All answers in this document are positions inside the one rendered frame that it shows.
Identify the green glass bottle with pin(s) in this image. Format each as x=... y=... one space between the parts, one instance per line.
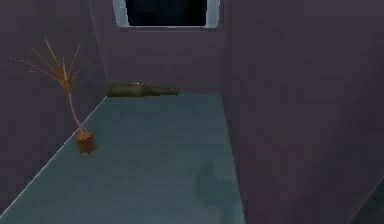
x=130 y=90

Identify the white framed dark window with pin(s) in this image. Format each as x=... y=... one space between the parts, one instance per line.
x=166 y=13

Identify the bare orange potted plant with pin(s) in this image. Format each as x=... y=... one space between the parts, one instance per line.
x=86 y=141

